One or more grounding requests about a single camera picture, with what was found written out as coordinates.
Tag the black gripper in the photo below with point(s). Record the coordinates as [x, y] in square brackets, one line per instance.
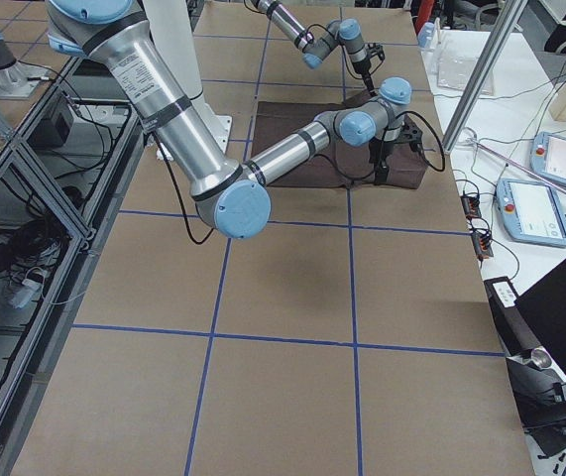
[362, 68]
[381, 150]

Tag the dark brown t-shirt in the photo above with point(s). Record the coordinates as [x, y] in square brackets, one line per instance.
[338, 165]

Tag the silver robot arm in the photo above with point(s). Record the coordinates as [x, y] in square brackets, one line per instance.
[312, 35]
[229, 196]

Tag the clear plastic sheet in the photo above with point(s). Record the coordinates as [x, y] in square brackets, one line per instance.
[454, 72]

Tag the near teach pendant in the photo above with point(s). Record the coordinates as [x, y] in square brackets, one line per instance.
[531, 212]

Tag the teach pendant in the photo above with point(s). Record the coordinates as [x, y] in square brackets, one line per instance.
[531, 212]
[548, 157]

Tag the far teach pendant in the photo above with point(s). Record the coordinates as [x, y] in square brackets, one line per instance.
[548, 157]

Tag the black electronics box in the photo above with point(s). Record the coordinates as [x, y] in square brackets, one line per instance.
[512, 329]

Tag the aluminium frame post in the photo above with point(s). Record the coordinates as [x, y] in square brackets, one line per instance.
[493, 48]

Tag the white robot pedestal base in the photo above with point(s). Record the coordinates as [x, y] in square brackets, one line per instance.
[172, 35]

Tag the aluminium side frame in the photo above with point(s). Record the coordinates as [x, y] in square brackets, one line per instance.
[67, 154]

